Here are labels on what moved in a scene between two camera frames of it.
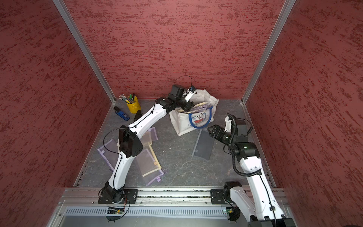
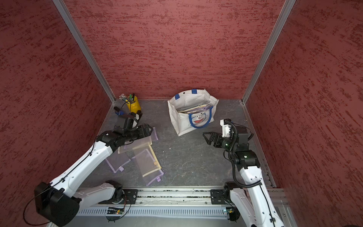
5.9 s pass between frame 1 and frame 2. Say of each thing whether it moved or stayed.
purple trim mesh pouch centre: stayed
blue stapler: stayed
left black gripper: moved
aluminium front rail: stayed
